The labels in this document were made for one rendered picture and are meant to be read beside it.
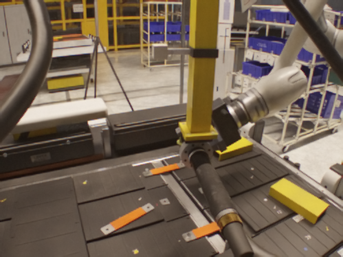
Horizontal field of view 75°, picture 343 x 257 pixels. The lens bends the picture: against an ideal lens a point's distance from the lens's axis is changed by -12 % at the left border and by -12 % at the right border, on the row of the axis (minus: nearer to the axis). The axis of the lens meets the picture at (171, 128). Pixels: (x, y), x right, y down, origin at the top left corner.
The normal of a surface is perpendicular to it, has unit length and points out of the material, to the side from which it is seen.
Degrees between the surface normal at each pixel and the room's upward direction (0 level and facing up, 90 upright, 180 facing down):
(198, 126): 90
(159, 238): 0
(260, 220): 0
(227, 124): 90
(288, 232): 0
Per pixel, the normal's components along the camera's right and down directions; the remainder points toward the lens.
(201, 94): 0.16, 0.43
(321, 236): 0.02, -0.90
